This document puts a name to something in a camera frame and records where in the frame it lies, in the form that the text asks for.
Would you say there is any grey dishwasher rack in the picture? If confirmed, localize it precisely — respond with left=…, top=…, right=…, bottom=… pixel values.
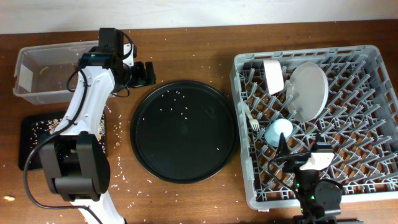
left=230, top=45, right=397, bottom=212

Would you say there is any rice and nuts food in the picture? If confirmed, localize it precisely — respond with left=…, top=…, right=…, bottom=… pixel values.
left=31, top=114, right=106, bottom=141

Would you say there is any light blue cup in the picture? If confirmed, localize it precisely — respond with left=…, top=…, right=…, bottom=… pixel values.
left=264, top=118, right=293, bottom=147

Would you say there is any peanut on table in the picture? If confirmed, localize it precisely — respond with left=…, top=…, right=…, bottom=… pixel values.
left=4, top=195, right=15, bottom=201

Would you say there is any grey round plate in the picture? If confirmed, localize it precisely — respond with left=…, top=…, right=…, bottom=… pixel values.
left=286, top=62, right=329, bottom=122

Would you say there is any black round tray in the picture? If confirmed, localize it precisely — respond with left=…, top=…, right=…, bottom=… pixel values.
left=130, top=80, right=239, bottom=184

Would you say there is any clear plastic waste bin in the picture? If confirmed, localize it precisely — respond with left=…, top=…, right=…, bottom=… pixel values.
left=13, top=40, right=98, bottom=105

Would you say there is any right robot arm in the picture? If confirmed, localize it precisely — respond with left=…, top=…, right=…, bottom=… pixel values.
left=274, top=134, right=343, bottom=224

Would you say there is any black rectangular tray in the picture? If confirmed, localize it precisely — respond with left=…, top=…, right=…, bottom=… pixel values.
left=18, top=111, right=108, bottom=171

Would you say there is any white plastic fork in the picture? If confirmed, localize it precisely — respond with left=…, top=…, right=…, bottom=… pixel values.
left=244, top=103, right=260, bottom=131

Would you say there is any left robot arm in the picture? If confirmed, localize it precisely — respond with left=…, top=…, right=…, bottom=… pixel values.
left=28, top=28, right=156, bottom=223

